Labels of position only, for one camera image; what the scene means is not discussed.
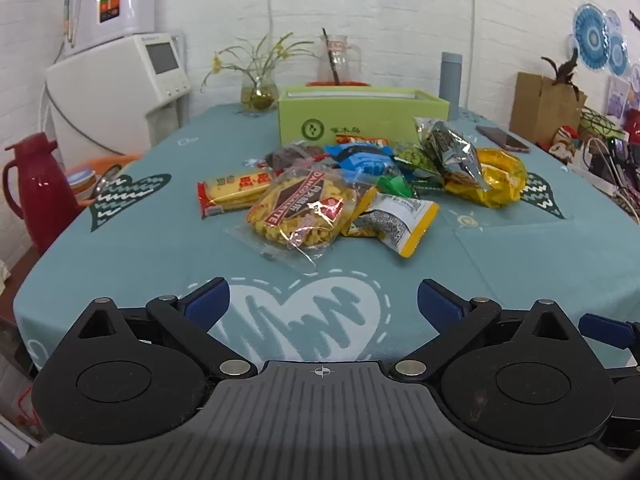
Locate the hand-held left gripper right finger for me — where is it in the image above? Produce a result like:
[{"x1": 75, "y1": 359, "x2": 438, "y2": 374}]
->
[{"x1": 391, "y1": 279, "x2": 581, "y2": 380}]

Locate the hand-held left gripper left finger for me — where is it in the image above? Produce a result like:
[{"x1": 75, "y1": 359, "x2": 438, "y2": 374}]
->
[{"x1": 65, "y1": 277, "x2": 258, "y2": 379}]

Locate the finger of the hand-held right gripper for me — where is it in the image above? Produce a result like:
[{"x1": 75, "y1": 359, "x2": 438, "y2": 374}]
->
[{"x1": 579, "y1": 312, "x2": 640, "y2": 352}]

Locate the white and yellow snack packet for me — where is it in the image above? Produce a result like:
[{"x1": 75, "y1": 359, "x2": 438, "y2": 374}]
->
[{"x1": 342, "y1": 192, "x2": 441, "y2": 259}]

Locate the red and yellow cracker packet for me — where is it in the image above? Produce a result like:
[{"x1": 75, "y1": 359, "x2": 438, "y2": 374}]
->
[{"x1": 196, "y1": 169, "x2": 281, "y2": 219}]

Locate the clear packet of yellow noodles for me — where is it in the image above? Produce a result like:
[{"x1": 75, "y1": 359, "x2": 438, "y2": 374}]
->
[{"x1": 223, "y1": 162, "x2": 378, "y2": 272}]

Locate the green biscuit packet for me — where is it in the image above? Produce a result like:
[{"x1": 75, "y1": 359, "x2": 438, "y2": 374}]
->
[{"x1": 376, "y1": 174, "x2": 418, "y2": 200}]

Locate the green pea snack packet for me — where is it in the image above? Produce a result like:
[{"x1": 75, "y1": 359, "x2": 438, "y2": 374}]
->
[{"x1": 393, "y1": 141, "x2": 443, "y2": 181}]

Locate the silver and black snack packet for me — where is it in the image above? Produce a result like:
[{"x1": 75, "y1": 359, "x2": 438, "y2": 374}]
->
[{"x1": 413, "y1": 116, "x2": 488, "y2": 192}]

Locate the blue snack packet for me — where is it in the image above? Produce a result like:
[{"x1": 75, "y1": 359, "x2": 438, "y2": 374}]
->
[{"x1": 324, "y1": 142, "x2": 398, "y2": 177}]

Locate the green cardboard box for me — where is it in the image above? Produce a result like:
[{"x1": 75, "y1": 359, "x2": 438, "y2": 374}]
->
[{"x1": 277, "y1": 86, "x2": 451, "y2": 148}]

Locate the teal heart print tablecloth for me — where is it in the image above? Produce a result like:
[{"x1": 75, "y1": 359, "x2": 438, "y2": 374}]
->
[{"x1": 12, "y1": 102, "x2": 633, "y2": 396}]

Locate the orange plastic basin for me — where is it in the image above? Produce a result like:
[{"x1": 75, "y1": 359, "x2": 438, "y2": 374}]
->
[{"x1": 65, "y1": 154, "x2": 143, "y2": 196}]

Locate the small striped bowl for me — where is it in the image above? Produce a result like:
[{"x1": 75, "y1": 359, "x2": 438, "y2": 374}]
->
[{"x1": 67, "y1": 167, "x2": 97, "y2": 201}]

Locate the smartphone in pink case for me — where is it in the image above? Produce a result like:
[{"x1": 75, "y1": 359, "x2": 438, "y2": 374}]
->
[{"x1": 476, "y1": 125, "x2": 531, "y2": 153}]

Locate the red thermos jug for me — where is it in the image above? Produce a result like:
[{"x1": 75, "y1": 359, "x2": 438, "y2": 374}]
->
[{"x1": 2, "y1": 132, "x2": 81, "y2": 256}]

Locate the glass vase with yellow flowers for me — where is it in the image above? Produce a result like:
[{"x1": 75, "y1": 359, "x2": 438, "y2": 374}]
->
[{"x1": 200, "y1": 32, "x2": 296, "y2": 113}]

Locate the grey blue bottle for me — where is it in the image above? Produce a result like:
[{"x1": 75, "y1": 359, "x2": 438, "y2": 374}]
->
[{"x1": 439, "y1": 51, "x2": 462, "y2": 121}]

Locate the brown cardboard box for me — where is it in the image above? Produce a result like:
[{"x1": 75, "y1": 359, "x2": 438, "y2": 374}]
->
[{"x1": 510, "y1": 71, "x2": 588, "y2": 146}]

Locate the white appliance with screen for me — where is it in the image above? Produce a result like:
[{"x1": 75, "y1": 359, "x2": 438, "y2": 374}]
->
[{"x1": 44, "y1": 32, "x2": 192, "y2": 166}]

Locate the dark dried plant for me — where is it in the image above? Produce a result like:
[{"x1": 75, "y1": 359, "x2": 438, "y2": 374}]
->
[{"x1": 541, "y1": 47, "x2": 583, "y2": 96}]

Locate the glass pitcher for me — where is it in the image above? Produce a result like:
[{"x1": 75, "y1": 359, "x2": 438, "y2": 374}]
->
[{"x1": 317, "y1": 27, "x2": 362, "y2": 86}]

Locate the small blue paper fan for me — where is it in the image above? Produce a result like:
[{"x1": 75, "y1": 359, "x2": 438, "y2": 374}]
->
[{"x1": 607, "y1": 35, "x2": 629, "y2": 78}]

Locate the large blue paper fan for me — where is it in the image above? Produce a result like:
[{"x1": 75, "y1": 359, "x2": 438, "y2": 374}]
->
[{"x1": 572, "y1": 3, "x2": 611, "y2": 68}]

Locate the white water purifier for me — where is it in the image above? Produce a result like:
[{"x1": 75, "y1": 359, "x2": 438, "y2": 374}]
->
[{"x1": 62, "y1": 0, "x2": 157, "y2": 58}]

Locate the pale purple wall picture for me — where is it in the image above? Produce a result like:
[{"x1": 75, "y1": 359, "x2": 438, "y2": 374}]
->
[{"x1": 607, "y1": 76, "x2": 632, "y2": 116}]

